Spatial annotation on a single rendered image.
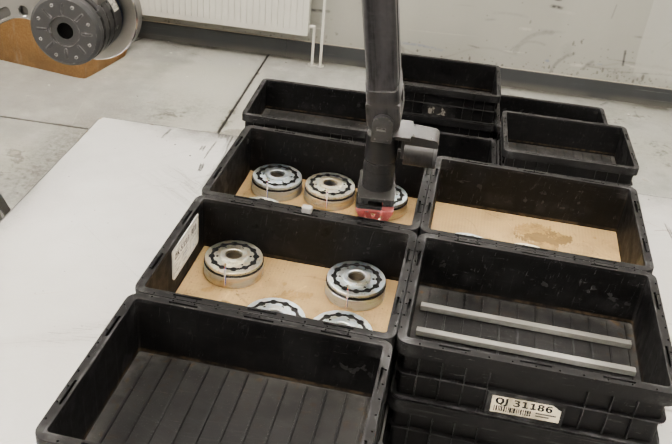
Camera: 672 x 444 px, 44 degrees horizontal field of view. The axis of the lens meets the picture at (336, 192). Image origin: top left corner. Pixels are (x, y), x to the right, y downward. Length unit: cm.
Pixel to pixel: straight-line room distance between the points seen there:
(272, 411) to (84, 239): 73
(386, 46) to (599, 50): 332
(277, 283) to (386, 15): 50
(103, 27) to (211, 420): 80
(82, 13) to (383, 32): 61
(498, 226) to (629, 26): 296
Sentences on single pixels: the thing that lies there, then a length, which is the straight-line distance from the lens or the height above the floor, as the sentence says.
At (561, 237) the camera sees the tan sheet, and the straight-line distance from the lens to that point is 173.
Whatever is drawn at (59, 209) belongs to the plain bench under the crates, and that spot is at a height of 70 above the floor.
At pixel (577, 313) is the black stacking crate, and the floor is 83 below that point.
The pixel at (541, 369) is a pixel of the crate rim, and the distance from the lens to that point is 123.
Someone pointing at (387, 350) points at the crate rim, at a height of 93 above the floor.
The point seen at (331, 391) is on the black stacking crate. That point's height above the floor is 83.
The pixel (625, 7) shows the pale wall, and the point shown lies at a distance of 454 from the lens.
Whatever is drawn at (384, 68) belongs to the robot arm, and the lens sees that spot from 136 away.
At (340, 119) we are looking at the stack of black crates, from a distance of 285.
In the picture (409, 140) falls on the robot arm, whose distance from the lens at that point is 144.
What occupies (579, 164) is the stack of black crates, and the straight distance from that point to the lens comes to 259.
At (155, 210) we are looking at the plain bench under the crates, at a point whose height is 70.
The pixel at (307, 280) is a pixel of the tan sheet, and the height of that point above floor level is 83.
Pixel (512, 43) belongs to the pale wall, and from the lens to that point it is 455.
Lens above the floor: 171
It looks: 30 degrees down
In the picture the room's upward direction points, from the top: 5 degrees clockwise
